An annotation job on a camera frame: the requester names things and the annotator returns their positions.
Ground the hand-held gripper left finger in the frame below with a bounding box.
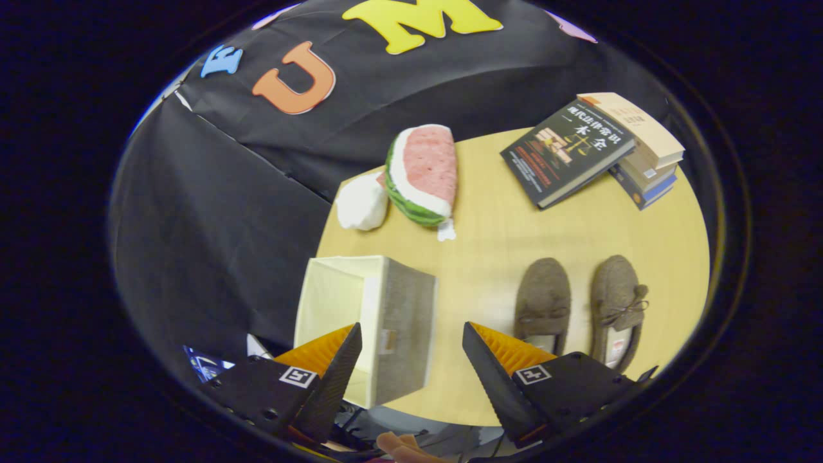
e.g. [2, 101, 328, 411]
[196, 323, 363, 444]

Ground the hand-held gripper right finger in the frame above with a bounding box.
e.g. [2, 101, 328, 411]
[462, 322, 660, 449]

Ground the beige fabric storage box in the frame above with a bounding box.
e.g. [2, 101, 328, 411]
[294, 255, 438, 410]

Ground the brown fuzzy slipper shoe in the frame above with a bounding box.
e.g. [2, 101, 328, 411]
[590, 255, 650, 374]
[513, 258, 572, 356]

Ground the blue lit screen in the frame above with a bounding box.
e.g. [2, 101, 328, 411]
[183, 346, 236, 385]

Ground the white plush toy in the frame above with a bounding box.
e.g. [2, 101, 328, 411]
[336, 170, 390, 231]

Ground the watermelon slice plush toy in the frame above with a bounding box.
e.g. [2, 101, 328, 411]
[384, 124, 458, 242]

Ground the black cover book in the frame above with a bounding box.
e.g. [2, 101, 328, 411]
[500, 100, 637, 210]

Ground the blue cover book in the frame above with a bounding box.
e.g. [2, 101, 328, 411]
[608, 164, 679, 212]

